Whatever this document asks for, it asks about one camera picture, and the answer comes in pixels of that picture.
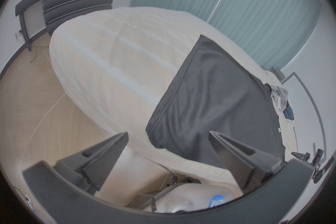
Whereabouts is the bed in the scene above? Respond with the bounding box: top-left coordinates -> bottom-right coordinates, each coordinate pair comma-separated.
49,6 -> 327,208

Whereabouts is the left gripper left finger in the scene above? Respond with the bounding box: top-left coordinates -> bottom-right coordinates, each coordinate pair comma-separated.
54,132 -> 129,196

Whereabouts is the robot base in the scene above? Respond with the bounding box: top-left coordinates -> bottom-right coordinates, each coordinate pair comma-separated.
126,178 -> 236,216

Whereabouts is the white printed pillow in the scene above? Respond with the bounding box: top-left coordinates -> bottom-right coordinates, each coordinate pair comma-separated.
262,67 -> 284,85

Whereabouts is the pile of clothes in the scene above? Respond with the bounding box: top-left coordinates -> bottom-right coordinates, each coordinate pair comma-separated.
270,83 -> 295,121

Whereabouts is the grey bedside table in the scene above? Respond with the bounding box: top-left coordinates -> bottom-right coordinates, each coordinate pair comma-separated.
270,66 -> 286,79

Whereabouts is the black T-shirt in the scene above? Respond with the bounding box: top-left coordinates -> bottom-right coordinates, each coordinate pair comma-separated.
145,34 -> 287,170

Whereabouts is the black cable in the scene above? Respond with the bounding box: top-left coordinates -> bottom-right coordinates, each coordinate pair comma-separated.
30,45 -> 51,64

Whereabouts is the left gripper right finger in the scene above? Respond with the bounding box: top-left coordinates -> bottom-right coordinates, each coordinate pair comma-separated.
209,131 -> 285,190

